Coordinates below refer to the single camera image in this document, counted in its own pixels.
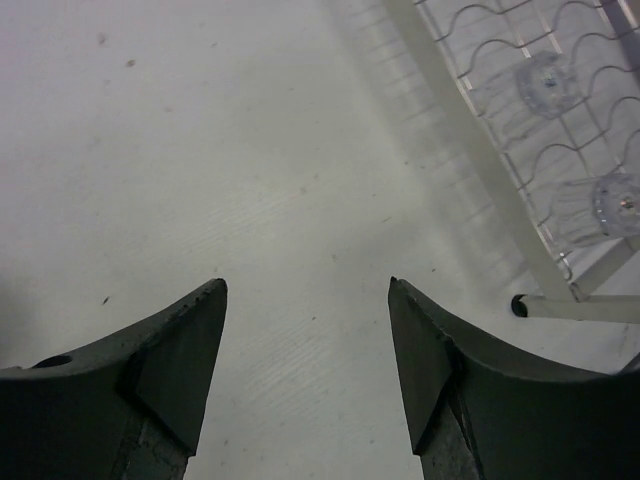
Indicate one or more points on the silver metal dish rack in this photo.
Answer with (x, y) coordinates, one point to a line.
(459, 48)

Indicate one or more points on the clear glass lower near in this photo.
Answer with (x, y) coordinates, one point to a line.
(591, 211)

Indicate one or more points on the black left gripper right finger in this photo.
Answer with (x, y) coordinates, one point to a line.
(478, 407)

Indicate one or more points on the clear glass lower far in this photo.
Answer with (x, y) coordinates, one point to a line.
(538, 89)

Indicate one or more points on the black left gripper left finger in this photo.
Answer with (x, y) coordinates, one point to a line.
(128, 406)

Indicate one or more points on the clear glass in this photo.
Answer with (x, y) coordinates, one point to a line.
(591, 211)
(538, 89)

